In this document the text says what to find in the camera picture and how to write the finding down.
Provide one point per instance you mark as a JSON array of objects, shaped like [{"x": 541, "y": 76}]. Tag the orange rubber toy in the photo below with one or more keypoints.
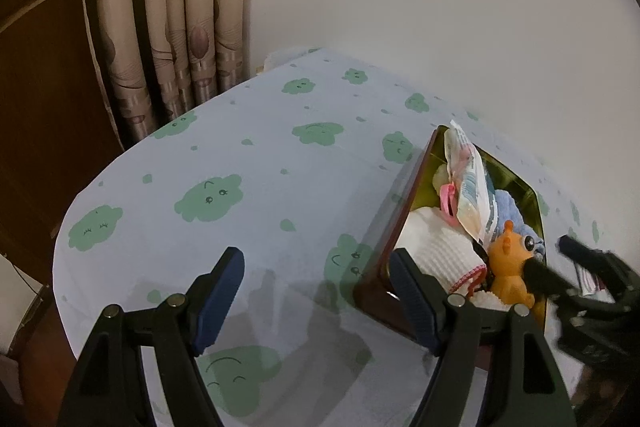
[{"x": 507, "y": 272}]

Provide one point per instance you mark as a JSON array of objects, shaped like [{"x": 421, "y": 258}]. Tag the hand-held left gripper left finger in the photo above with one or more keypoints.
[{"x": 220, "y": 302}]

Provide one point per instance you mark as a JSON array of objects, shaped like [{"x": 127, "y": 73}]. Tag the pink ribbon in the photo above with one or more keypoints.
[{"x": 446, "y": 202}]

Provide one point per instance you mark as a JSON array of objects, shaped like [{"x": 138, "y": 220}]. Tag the light blue towel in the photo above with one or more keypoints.
[{"x": 507, "y": 212}]

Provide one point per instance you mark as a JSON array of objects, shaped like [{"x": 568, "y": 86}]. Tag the white knit glove red trim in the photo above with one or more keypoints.
[{"x": 440, "y": 247}]

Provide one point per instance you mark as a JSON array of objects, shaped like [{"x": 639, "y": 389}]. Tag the teal and white plastic packet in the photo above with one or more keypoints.
[{"x": 472, "y": 192}]

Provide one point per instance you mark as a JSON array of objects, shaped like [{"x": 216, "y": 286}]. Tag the red tin box gold inside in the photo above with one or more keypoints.
[{"x": 387, "y": 252}]

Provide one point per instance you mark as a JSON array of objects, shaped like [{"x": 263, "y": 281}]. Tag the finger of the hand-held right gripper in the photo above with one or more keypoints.
[
  {"x": 545, "y": 278},
  {"x": 585, "y": 253}
]

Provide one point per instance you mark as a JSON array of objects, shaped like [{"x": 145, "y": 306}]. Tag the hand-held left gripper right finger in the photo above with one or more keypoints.
[{"x": 412, "y": 302}]

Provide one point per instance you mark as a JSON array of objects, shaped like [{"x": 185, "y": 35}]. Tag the cloud print bed sheet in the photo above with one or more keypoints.
[{"x": 300, "y": 187}]

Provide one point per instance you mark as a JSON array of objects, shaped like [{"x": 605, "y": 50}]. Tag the beige leaf print curtain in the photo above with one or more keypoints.
[{"x": 200, "y": 7}]

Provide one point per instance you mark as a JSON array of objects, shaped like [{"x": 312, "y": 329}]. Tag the dark wooden furniture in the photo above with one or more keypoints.
[{"x": 45, "y": 82}]

